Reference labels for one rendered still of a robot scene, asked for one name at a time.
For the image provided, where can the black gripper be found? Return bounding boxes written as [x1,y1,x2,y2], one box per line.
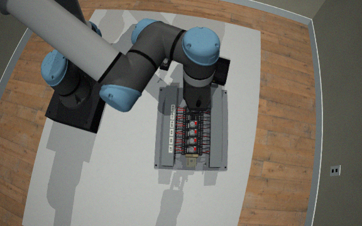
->
[183,68,214,112]

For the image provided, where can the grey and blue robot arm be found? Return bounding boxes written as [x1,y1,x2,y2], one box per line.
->
[0,0,220,112]

